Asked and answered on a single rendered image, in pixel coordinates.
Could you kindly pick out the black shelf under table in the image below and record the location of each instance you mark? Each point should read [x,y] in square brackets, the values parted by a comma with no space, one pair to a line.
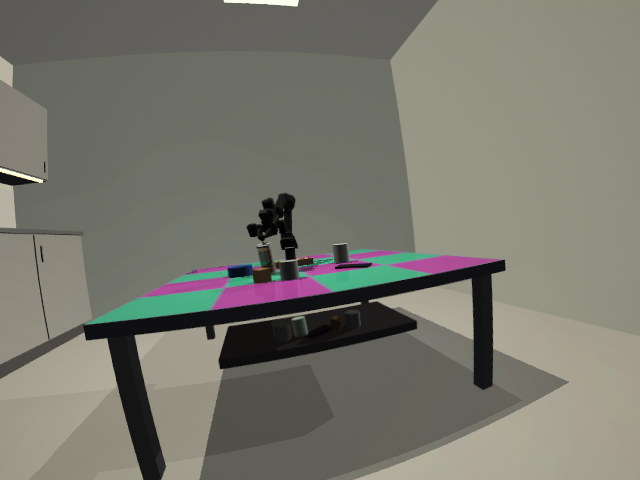
[255,342]

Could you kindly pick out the blue cylinder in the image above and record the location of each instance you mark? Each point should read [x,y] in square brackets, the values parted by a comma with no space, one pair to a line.
[239,270]

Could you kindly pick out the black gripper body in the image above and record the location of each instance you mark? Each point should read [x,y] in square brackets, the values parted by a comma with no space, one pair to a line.
[280,224]

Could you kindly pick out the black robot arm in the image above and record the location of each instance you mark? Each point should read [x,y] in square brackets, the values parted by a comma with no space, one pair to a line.
[276,211]

